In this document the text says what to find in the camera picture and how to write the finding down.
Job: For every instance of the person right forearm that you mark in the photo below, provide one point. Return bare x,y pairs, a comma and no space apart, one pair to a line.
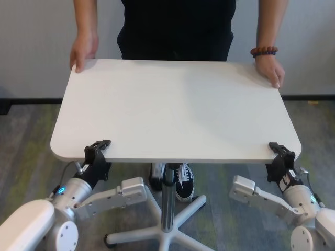
87,18

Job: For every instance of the black wall baseboard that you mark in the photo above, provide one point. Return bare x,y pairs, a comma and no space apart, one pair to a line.
31,101

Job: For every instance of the person left hand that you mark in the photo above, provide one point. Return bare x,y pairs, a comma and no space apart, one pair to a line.
269,69

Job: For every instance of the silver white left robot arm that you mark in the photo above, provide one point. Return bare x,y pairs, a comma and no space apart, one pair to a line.
104,201

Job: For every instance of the person right hand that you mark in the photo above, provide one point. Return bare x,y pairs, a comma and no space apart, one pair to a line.
83,49

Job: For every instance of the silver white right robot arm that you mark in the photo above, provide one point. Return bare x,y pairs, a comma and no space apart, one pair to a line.
261,198

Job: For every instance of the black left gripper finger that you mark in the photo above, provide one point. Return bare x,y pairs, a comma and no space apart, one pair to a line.
100,145

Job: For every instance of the person torso in black clothes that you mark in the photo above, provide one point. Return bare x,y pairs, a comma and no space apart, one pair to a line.
175,28

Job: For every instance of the black white-laced sneaker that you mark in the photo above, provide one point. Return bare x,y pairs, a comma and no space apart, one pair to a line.
184,188

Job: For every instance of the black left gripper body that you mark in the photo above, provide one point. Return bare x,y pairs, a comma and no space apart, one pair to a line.
95,167

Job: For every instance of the white rolling pedestal table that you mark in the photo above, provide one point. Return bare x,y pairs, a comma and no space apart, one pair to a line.
172,109

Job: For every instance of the person left forearm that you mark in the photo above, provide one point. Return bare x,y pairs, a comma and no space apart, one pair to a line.
269,23

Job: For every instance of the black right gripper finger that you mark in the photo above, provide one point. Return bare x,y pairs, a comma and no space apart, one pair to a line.
277,149

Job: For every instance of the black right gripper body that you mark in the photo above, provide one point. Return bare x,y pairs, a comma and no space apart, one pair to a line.
284,167

